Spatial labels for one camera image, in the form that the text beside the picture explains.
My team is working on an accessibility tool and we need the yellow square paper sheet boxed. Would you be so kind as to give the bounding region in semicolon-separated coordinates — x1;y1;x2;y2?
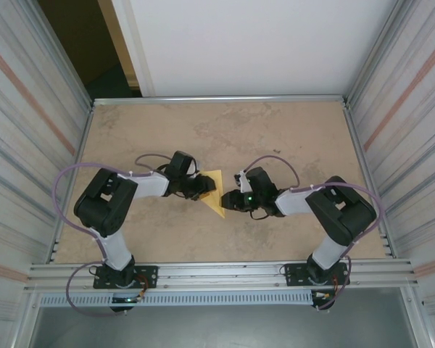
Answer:
199;169;226;220

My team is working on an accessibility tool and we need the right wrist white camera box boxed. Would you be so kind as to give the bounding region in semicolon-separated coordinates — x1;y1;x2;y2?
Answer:
233;169;254;194

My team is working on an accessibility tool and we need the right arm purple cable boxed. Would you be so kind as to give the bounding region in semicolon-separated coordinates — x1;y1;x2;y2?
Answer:
243;155;386;312

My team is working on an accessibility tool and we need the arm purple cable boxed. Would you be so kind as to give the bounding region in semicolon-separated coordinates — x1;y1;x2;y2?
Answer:
54;154;172;318
243;155;386;312

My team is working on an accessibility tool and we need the wide aluminium mounting rail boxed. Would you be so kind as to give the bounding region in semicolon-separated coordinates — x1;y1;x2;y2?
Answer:
23;257;420;291

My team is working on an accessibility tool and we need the thin aluminium table rail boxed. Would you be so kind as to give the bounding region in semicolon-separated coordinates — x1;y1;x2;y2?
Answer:
93;94;349;107

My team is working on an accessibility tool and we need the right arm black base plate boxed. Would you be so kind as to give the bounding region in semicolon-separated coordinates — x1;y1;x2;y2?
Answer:
284;262;350;287

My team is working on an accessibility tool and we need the grey slotted cable duct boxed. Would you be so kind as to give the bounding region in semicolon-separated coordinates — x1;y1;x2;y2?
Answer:
38;291;315;307

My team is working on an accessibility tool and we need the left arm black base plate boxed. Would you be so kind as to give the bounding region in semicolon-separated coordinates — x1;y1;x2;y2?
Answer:
93;265;159;290

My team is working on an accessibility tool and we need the aluminium table side rail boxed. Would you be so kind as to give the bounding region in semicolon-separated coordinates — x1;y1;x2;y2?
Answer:
50;103;95;264
342;103;398;259

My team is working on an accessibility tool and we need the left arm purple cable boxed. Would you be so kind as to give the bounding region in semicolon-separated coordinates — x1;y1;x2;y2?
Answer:
54;154;172;318

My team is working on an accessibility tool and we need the beige door frame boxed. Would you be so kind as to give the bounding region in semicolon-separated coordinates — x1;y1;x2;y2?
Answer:
96;0;148;98

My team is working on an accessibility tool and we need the aluminium corner post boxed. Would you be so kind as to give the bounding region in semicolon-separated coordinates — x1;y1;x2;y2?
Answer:
347;0;413;102
28;0;95;109

